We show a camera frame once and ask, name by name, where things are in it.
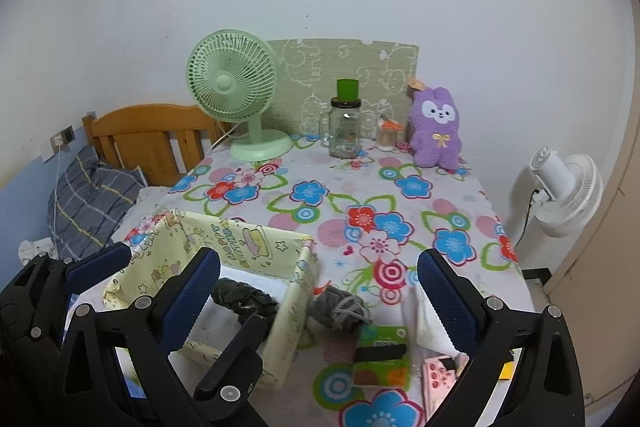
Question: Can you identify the beige wooden cabinet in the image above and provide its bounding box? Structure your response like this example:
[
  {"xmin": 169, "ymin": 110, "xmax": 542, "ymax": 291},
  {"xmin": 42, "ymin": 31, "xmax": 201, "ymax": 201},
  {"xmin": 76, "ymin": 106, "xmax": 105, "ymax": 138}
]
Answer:
[{"xmin": 542, "ymin": 127, "xmax": 640, "ymax": 413}]

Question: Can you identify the white fan power cable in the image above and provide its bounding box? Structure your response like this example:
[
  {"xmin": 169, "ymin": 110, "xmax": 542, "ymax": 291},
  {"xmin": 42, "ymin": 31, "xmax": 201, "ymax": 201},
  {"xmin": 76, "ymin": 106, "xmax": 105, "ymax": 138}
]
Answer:
[{"xmin": 200, "ymin": 123, "xmax": 238, "ymax": 160}]

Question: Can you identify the green plastic cup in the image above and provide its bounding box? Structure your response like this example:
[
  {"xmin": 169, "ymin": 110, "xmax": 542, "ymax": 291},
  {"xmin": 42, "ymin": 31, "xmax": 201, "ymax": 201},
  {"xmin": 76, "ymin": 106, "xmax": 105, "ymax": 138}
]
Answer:
[{"xmin": 336, "ymin": 78, "xmax": 360, "ymax": 102}]

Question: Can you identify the wooden bed headboard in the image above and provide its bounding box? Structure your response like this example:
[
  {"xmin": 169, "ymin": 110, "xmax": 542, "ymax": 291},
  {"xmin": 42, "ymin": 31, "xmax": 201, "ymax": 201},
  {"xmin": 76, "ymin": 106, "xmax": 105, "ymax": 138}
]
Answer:
[{"xmin": 82, "ymin": 104, "xmax": 233, "ymax": 188}]

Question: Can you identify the swab container with orange lid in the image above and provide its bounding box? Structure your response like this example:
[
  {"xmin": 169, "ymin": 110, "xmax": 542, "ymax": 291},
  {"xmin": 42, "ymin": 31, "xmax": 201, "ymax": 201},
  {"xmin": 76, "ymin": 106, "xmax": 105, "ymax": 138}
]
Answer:
[{"xmin": 376, "ymin": 117, "xmax": 402, "ymax": 152}]

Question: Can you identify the pink printed pouch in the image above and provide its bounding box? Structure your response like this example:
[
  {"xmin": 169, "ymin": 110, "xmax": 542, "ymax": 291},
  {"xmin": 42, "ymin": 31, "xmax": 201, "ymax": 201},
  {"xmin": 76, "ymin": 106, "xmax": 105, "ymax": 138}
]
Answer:
[{"xmin": 421, "ymin": 353, "xmax": 460, "ymax": 415}]

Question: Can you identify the dark green pouch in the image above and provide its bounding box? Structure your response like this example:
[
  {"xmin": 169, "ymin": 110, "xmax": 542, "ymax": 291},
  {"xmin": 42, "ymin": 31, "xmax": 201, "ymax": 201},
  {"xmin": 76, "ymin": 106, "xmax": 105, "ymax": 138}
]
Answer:
[{"xmin": 211, "ymin": 278, "xmax": 280, "ymax": 325}]

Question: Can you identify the green printed cardboard panel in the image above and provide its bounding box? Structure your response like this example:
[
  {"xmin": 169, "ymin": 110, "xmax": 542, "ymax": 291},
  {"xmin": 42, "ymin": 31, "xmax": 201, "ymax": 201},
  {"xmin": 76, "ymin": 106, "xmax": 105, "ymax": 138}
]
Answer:
[{"xmin": 266, "ymin": 38, "xmax": 420, "ymax": 142}]

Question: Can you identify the black fan cable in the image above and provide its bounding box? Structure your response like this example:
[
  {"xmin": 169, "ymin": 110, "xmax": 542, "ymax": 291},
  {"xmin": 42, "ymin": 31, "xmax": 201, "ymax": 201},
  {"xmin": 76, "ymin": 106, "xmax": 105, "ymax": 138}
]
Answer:
[{"xmin": 514, "ymin": 189, "xmax": 543, "ymax": 248}]

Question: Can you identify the yellow printed fabric storage box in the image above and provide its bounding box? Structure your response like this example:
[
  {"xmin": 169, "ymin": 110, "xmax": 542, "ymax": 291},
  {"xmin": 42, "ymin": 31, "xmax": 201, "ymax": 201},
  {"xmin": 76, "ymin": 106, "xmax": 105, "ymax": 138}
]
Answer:
[{"xmin": 102, "ymin": 208, "xmax": 320, "ymax": 390}]

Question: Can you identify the crumpled white cloth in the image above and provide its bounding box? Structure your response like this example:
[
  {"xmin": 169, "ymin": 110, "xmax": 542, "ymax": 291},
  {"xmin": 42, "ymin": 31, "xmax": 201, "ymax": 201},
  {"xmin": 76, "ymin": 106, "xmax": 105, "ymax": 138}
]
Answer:
[{"xmin": 19, "ymin": 237, "xmax": 55, "ymax": 267}]

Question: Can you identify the wall socket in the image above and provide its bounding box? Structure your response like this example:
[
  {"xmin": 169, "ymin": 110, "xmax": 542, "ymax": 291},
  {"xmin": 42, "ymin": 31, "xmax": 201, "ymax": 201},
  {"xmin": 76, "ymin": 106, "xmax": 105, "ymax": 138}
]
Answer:
[{"xmin": 50, "ymin": 124, "xmax": 76, "ymax": 158}]

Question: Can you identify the grey plaid pillow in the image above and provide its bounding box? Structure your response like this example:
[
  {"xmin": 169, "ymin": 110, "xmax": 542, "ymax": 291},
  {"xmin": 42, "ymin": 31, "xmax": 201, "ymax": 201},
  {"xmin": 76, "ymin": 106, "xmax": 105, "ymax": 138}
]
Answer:
[{"xmin": 47, "ymin": 144, "xmax": 146, "ymax": 260}]

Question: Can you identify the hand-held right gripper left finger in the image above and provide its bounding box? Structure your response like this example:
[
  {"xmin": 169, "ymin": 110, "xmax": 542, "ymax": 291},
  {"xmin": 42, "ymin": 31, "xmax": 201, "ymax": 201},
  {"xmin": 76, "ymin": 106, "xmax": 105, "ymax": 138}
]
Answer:
[{"xmin": 60, "ymin": 247, "xmax": 268, "ymax": 427}]

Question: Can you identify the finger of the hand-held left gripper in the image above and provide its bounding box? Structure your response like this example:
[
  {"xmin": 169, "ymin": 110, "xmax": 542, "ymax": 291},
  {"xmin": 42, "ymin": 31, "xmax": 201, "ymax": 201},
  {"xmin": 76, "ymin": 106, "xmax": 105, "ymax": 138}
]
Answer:
[{"xmin": 0, "ymin": 241, "xmax": 132, "ymax": 350}]

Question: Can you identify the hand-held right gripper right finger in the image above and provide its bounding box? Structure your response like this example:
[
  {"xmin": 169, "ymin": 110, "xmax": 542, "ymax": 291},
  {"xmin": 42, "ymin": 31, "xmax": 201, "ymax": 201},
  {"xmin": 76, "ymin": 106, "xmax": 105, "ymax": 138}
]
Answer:
[{"xmin": 416, "ymin": 248, "xmax": 586, "ymax": 427}]

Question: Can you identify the thin white wall cable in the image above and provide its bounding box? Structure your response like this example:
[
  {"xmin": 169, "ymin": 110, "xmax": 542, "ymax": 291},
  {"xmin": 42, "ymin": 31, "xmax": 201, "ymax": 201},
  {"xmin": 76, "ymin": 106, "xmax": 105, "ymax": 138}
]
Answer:
[{"xmin": 46, "ymin": 146, "xmax": 63, "ymax": 238}]

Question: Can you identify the white standing fan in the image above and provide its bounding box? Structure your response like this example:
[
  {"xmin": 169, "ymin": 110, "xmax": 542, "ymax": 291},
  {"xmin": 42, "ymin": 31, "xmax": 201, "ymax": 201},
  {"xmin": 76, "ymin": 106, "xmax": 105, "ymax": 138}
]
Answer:
[{"xmin": 507, "ymin": 146, "xmax": 605, "ymax": 239}]

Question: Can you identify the green desk fan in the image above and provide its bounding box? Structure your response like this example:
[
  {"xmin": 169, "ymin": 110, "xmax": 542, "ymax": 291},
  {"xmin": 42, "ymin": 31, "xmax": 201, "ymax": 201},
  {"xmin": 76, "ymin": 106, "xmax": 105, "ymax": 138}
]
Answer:
[{"xmin": 186, "ymin": 32, "xmax": 293, "ymax": 162}]

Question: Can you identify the glass jar with black lid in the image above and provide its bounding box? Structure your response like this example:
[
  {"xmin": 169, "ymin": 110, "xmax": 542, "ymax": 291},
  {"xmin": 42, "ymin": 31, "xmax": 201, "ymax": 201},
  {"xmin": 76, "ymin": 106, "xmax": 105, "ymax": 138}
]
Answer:
[{"xmin": 319, "ymin": 97, "xmax": 363, "ymax": 159}]

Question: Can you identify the purple plush toy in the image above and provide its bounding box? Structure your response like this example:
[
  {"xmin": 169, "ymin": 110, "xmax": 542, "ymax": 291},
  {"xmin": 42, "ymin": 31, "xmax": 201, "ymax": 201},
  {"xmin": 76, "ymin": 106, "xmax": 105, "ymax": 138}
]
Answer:
[{"xmin": 406, "ymin": 77, "xmax": 468, "ymax": 170}]

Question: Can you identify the green orange card packet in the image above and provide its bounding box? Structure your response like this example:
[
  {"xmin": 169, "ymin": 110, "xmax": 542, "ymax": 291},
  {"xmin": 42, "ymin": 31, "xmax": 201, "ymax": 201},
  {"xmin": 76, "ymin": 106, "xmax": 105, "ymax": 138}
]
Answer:
[{"xmin": 351, "ymin": 324, "xmax": 409, "ymax": 389}]

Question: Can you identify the floral tablecloth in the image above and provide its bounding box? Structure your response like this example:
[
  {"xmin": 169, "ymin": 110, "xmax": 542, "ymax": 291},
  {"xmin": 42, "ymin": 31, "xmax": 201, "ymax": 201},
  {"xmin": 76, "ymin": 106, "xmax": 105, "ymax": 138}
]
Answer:
[{"xmin": 112, "ymin": 132, "xmax": 523, "ymax": 427}]

